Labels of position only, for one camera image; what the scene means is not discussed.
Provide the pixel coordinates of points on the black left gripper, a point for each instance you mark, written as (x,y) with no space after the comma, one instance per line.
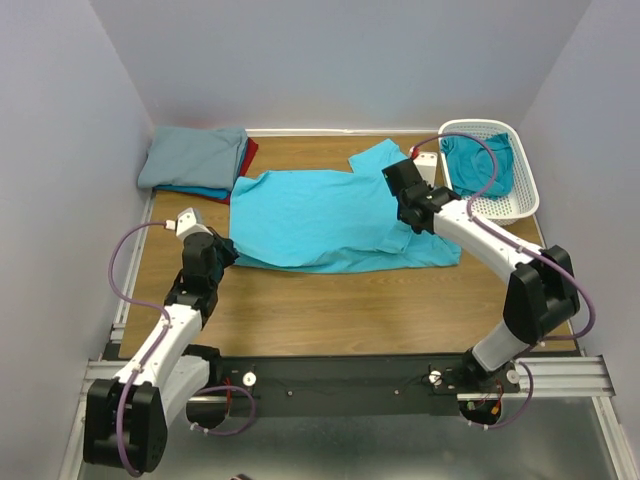
(225,252)

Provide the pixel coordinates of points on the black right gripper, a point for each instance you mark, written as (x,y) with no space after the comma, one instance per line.
(397,174)

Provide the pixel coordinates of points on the bright cyan t-shirt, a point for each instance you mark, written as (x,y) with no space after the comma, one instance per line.
(328,221)

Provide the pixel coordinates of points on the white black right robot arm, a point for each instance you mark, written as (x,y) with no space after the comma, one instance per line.
(541,293)

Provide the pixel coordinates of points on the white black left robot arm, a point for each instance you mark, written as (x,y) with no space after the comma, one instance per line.
(126,418)

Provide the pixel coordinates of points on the folded blue t-shirt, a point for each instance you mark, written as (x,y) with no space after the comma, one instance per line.
(217,195)

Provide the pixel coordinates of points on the teal t-shirt in basket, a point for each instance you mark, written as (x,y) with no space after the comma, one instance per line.
(470,166)

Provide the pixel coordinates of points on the folded grey-blue t-shirt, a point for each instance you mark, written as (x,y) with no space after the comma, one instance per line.
(188,157)

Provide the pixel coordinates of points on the folded red t-shirt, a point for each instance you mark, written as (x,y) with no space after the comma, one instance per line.
(247,160)

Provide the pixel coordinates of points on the white perforated laundry basket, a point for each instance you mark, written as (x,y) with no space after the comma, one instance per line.
(523,200)

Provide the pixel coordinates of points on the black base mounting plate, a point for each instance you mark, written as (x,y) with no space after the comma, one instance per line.
(341,386)

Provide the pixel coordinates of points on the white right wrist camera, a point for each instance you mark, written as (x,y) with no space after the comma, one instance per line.
(426,164)

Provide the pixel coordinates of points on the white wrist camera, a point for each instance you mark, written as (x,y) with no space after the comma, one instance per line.
(426,164)
(186,223)

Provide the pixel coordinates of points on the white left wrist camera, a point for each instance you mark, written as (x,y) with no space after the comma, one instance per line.
(186,223)

